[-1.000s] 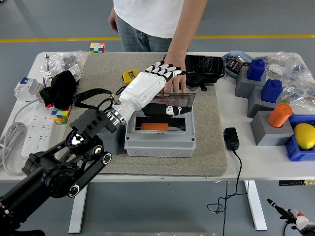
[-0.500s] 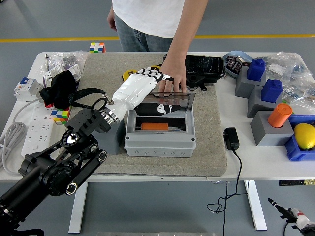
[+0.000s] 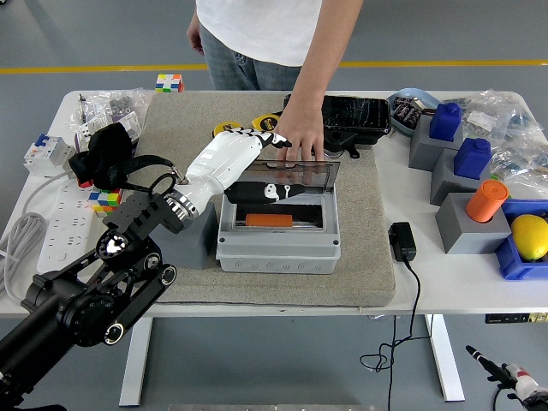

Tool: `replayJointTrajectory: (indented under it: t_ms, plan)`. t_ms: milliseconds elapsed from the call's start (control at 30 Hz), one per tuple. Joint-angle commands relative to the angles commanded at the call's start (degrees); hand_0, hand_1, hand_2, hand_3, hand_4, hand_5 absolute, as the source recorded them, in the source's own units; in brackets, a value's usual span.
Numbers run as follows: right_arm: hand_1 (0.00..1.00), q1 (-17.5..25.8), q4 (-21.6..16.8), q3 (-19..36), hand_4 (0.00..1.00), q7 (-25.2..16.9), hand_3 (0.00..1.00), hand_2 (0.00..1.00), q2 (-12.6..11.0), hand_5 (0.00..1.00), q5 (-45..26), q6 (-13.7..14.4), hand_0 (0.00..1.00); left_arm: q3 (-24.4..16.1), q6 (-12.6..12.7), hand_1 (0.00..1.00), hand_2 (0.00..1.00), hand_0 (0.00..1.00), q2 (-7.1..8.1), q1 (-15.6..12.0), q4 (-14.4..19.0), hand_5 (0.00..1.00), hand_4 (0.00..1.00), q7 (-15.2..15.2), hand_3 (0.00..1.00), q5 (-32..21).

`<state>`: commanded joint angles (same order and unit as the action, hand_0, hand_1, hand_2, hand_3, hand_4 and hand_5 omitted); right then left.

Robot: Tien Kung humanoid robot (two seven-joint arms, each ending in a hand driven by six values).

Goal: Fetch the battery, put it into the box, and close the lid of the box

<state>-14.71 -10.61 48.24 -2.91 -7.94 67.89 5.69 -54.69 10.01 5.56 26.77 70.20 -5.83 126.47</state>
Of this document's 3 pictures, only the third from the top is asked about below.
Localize black adapter cord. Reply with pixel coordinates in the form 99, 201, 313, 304
358, 259, 433, 411

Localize person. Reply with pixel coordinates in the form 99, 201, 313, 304
187, 0, 365, 92

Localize black table control panel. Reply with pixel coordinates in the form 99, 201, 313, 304
485, 313, 548, 325

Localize colourful puzzle cube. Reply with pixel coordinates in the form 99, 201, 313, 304
155, 73, 186, 93
88, 187, 125, 218

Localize clear bags of components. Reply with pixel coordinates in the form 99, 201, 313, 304
462, 88, 548, 200

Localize black power adapter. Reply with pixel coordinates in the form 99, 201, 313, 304
388, 221, 419, 263

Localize yellow tape measure black strap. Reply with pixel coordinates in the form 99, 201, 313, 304
212, 122, 243, 139

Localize grey holder block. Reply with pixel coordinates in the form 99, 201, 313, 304
429, 147, 493, 206
435, 192, 513, 256
147, 200, 219, 271
408, 115, 466, 172

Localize dark snack packets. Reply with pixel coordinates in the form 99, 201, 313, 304
392, 96, 425, 128

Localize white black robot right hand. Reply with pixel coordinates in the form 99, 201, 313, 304
465, 344, 548, 411

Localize grey enclosure cover clear lid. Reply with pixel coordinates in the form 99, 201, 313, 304
216, 158, 343, 260

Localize person's left hand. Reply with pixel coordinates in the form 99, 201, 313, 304
273, 96, 326, 185

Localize blue plastic bottle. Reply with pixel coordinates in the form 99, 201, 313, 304
429, 101, 463, 142
453, 136, 492, 181

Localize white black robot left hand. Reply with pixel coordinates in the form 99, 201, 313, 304
183, 129, 307, 206

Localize person's right hand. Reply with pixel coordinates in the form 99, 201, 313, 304
187, 12, 206, 56

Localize blue storage bin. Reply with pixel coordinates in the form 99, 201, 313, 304
495, 199, 548, 283

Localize orange cylindrical battery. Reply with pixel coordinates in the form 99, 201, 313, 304
465, 179, 510, 224
245, 213, 295, 228

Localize white power strip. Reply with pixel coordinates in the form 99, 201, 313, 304
36, 179, 108, 275

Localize light blue bowl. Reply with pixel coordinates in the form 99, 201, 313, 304
386, 87, 442, 138

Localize clear bags of small parts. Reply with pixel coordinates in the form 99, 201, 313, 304
63, 87, 155, 142

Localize yellow lemon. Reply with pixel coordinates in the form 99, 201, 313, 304
510, 214, 548, 262

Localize black cloth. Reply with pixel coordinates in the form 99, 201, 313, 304
68, 123, 134, 191

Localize white blue circuit breaker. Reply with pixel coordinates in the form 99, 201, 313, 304
23, 133, 77, 177

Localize grey-brown foam mat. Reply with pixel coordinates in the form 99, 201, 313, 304
98, 92, 396, 307

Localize white purple small package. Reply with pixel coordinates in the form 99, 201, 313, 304
74, 110, 143, 149

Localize white table leg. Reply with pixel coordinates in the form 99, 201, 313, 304
118, 317, 154, 408
423, 314, 467, 402

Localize black plastic housing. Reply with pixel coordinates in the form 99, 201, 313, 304
282, 93, 393, 159

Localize white power strip cable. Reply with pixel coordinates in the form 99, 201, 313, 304
0, 169, 78, 306

